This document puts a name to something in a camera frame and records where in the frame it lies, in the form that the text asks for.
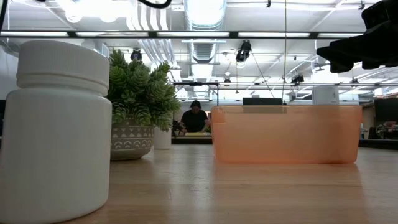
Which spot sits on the orange translucent plastic basket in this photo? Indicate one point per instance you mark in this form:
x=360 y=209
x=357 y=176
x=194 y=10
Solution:
x=286 y=137

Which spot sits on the person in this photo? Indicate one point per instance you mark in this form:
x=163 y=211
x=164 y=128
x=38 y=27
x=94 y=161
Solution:
x=194 y=121

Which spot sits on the yellow table mat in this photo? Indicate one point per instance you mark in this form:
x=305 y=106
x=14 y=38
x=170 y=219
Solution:
x=197 y=134

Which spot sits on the white rectangular box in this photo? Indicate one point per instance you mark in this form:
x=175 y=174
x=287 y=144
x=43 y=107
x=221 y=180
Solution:
x=325 y=95

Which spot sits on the green succulent in patterned pot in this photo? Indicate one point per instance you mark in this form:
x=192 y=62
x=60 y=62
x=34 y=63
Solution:
x=140 y=87

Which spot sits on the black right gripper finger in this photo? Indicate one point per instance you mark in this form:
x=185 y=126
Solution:
x=342 y=51
x=338 y=68

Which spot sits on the overhead light bar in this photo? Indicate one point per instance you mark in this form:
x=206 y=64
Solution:
x=152 y=34

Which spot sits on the silver ceiling air duct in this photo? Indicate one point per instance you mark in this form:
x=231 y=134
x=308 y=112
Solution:
x=205 y=14

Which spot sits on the black ceiling-hung camera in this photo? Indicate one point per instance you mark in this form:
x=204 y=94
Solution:
x=297 y=79
x=244 y=51
x=136 y=55

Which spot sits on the black monitor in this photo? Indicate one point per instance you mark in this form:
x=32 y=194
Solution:
x=386 y=110
x=262 y=101

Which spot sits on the white pill bottle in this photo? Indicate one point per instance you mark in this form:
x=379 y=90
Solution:
x=56 y=140
x=163 y=141

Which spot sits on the black aluminium rig frame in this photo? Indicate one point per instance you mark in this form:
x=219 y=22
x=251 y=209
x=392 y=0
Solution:
x=191 y=140

